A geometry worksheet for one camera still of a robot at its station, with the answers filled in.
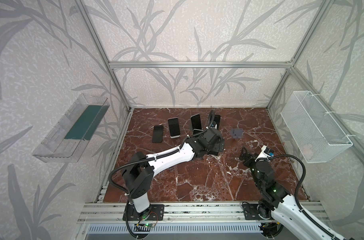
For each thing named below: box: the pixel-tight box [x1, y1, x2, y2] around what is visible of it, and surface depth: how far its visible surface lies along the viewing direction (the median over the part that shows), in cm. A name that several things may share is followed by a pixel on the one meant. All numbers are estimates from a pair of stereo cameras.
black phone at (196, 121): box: [190, 113, 202, 130], surface depth 101 cm
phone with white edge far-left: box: [167, 117, 181, 139], surface depth 98 cm
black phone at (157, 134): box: [152, 124, 164, 143], surface depth 108 cm
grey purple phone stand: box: [230, 128, 244, 139], surface depth 105 cm
